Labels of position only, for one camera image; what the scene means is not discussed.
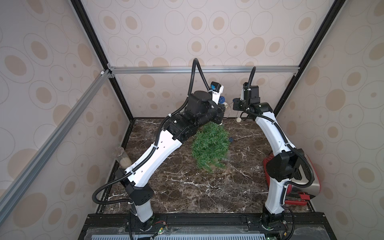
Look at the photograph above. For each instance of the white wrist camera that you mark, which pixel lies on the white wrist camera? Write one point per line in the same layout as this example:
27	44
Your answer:
251	92
216	90

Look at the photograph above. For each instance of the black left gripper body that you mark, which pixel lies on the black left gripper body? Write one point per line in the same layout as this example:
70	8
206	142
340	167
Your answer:
215	113

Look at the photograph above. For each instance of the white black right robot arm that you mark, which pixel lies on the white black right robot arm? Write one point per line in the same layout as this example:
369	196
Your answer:
287	158

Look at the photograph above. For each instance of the blue rattan light ball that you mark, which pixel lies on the blue rattan light ball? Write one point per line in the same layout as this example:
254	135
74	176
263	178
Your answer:
222	99

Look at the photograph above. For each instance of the horizontal aluminium rail back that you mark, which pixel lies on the horizontal aluminium rail back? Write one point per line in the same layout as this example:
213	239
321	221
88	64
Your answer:
206	70

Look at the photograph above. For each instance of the glass jar cream contents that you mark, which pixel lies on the glass jar cream contents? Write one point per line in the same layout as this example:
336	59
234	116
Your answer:
121	157

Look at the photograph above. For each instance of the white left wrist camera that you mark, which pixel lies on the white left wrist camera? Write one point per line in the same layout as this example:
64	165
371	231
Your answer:
216	90

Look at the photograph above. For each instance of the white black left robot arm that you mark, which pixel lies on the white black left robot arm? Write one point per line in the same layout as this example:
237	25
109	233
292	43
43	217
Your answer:
200	107

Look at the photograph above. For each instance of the small green christmas tree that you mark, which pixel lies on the small green christmas tree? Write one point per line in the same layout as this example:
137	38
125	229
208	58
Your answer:
210	147

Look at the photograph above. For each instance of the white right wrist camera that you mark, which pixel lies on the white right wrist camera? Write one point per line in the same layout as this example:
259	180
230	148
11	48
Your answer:
251	92

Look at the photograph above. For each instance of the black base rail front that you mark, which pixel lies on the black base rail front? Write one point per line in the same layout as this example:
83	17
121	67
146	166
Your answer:
297	226

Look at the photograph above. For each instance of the aluminium rail left side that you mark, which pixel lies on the aluminium rail left side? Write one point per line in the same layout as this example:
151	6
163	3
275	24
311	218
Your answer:
24	180

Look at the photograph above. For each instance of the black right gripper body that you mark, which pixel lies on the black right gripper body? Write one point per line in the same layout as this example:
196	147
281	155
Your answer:
237	104

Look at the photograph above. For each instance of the red steel toaster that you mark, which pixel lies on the red steel toaster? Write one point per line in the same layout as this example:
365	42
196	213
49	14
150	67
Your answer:
297	196

